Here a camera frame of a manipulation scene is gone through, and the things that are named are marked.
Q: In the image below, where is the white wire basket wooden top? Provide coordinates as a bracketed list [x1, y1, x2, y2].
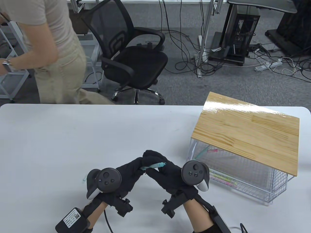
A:
[186, 92, 300, 206]

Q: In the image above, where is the person's left forearm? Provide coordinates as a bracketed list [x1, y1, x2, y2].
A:
[80, 200, 109, 230]

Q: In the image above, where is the silver wristwatch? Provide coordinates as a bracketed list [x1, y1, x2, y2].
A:
[2, 58, 13, 73]

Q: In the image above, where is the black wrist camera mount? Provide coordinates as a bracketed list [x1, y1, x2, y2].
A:
[161, 192, 193, 218]
[114, 194, 134, 217]

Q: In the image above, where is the tangle of black floor cables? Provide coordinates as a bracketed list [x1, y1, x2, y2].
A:
[159, 0, 311, 82]

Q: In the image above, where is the person's left hand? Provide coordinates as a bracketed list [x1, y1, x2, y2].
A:
[94, 157, 147, 209]

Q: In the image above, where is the grey desk top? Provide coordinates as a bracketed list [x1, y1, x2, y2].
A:
[227, 0, 298, 14]

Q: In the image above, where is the grey black hand tracker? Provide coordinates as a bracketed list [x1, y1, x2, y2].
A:
[86, 168, 122, 200]
[181, 160, 210, 192]

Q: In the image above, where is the person's right hand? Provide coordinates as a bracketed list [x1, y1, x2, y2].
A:
[142, 150, 199, 202]

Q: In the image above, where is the aluminium frame leg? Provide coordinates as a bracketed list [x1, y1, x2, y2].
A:
[195, 0, 218, 78]

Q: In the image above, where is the black wrist-worn box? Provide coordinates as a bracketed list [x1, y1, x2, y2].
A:
[55, 207, 91, 233]
[208, 206, 232, 233]

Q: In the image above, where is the black stand base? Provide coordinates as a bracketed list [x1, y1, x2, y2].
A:
[265, 0, 311, 58]

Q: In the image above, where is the white cart with brown top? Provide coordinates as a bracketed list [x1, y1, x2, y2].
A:
[69, 10, 103, 94]

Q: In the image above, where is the black mesh office chair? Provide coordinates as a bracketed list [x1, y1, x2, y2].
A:
[81, 0, 169, 105]

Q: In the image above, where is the person's right forearm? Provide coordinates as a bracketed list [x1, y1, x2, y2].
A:
[182, 197, 220, 233]

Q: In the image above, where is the black computer tower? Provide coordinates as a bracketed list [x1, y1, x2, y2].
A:
[208, 4, 261, 67]

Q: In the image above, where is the black glove cable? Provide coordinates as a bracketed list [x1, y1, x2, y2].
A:
[104, 210, 114, 233]

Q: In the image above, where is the white standing desk leg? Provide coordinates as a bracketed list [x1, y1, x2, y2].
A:
[7, 21, 29, 57]

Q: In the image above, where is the white power strip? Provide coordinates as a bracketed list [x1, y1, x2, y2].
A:
[254, 61, 283, 72]

